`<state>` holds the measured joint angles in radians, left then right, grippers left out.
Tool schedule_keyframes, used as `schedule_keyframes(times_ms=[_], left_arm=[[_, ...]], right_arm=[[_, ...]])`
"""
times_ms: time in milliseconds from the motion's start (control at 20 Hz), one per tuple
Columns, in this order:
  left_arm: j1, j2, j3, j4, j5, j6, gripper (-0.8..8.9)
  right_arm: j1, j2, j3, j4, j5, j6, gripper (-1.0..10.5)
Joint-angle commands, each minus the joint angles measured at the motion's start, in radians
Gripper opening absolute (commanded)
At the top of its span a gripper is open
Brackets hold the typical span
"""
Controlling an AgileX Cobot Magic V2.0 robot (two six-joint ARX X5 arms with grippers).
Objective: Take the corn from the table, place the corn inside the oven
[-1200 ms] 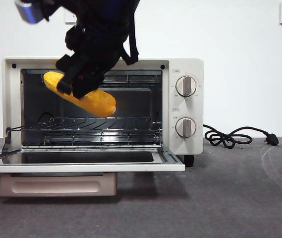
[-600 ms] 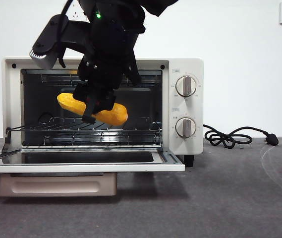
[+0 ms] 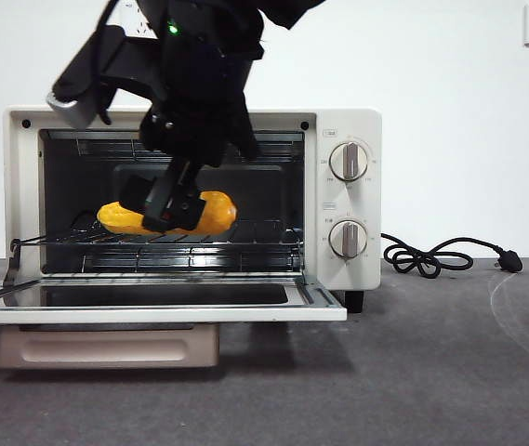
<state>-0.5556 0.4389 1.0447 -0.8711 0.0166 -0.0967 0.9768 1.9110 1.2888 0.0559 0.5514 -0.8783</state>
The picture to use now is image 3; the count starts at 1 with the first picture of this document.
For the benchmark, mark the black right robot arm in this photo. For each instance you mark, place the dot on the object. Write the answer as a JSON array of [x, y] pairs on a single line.
[[208, 56]]

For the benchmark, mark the cream Toshiba toaster oven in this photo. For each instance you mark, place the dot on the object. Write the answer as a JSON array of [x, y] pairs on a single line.
[[366, 204]]

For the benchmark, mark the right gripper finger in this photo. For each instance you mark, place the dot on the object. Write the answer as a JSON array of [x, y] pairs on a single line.
[[134, 192]]

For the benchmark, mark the cream oven knob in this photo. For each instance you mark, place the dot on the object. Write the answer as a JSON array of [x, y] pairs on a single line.
[[348, 239], [348, 161]]

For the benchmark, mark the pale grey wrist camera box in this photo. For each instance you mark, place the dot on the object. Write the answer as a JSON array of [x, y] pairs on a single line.
[[75, 114]]

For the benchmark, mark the yellow corn cob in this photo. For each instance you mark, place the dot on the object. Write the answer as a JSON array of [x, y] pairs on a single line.
[[217, 211]]

